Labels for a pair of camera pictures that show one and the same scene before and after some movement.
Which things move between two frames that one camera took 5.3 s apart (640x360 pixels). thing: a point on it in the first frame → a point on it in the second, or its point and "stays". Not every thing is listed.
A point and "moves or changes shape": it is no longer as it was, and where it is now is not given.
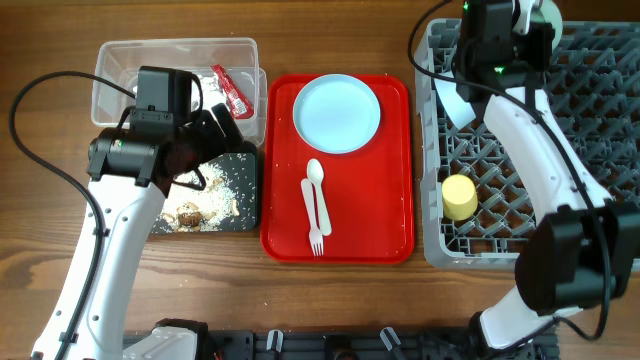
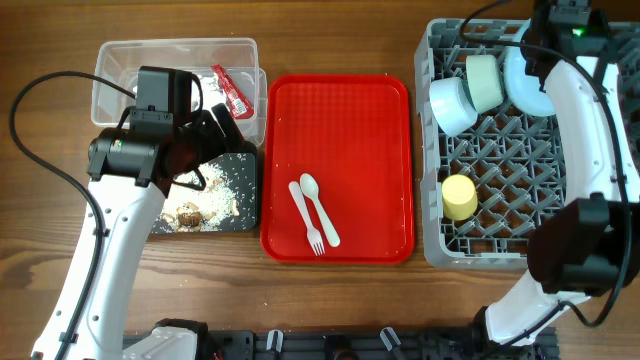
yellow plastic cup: [459, 197] stays
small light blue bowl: [460, 110] moves or changes shape
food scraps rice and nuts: [190, 209] stays
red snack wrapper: [240, 106] stays
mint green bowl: [551, 13] moves or changes shape
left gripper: [216, 143] stays
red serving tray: [369, 192] stays
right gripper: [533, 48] stays
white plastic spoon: [315, 171] → [310, 188]
